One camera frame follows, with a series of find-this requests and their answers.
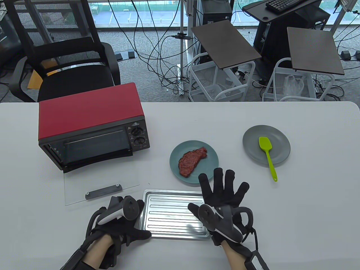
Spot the person's right hand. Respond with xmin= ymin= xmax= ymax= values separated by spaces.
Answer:
xmin=188 ymin=168 xmax=256 ymax=248

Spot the tangle of black cables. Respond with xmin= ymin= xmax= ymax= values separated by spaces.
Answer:
xmin=108 ymin=0 xmax=197 ymax=95

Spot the white metal frame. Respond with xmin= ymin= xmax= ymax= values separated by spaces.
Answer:
xmin=331 ymin=0 xmax=360 ymax=32

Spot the red raw steak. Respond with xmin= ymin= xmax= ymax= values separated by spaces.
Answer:
xmin=178 ymin=147 xmax=208 ymax=178

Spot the black office chair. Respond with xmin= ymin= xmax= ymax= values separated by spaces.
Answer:
xmin=6 ymin=0 xmax=121 ymax=103

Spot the green dessert spatula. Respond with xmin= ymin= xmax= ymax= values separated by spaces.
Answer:
xmin=259 ymin=136 xmax=278 ymax=182

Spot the white metal post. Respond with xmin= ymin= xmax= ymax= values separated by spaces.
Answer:
xmin=179 ymin=0 xmax=197 ymax=96

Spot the brown top white side table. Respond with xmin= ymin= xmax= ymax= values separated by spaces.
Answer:
xmin=262 ymin=27 xmax=345 ymax=102
xmin=188 ymin=20 xmax=262 ymax=102

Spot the black right arm strap box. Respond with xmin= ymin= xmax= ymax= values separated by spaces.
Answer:
xmin=244 ymin=252 xmax=271 ymax=270

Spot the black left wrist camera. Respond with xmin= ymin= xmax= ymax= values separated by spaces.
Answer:
xmin=99 ymin=246 xmax=122 ymax=270

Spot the red oven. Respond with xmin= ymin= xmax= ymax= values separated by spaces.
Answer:
xmin=38 ymin=83 xmax=150 ymax=206

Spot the black computer tower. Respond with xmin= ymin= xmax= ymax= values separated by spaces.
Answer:
xmin=197 ymin=0 xmax=234 ymax=31

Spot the grey left hand controller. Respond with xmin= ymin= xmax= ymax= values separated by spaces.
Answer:
xmin=96 ymin=196 xmax=138 ymax=226

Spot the grey right hand controller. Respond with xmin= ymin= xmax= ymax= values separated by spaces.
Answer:
xmin=198 ymin=204 xmax=253 ymax=243

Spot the person's left hand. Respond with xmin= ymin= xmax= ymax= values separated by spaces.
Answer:
xmin=84 ymin=196 xmax=152 ymax=247

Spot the silver baking tray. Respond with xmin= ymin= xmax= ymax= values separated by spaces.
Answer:
xmin=134 ymin=190 xmax=213 ymax=241

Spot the black computer desk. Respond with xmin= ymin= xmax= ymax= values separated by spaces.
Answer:
xmin=242 ymin=0 xmax=331 ymax=71

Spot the person's right forearm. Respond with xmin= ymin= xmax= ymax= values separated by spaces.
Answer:
xmin=224 ymin=243 xmax=249 ymax=270

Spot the black left arm strap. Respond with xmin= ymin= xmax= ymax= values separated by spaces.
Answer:
xmin=60 ymin=247 xmax=85 ymax=270

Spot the grey hand controller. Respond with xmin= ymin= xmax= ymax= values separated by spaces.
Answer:
xmin=96 ymin=196 xmax=138 ymax=226
xmin=198 ymin=204 xmax=253 ymax=243

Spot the clear plastic bag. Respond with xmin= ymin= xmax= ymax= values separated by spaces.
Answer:
xmin=283 ymin=75 xmax=306 ymax=98

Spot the teal round plate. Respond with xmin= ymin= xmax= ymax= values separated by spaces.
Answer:
xmin=169 ymin=140 xmax=219 ymax=185

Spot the brown paper envelope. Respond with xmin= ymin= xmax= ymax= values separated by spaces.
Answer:
xmin=28 ymin=58 xmax=61 ymax=90

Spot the grey round plate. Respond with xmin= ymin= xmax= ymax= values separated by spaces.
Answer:
xmin=242 ymin=125 xmax=291 ymax=165

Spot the black keyboard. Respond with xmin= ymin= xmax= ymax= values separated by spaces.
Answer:
xmin=265 ymin=0 xmax=305 ymax=15

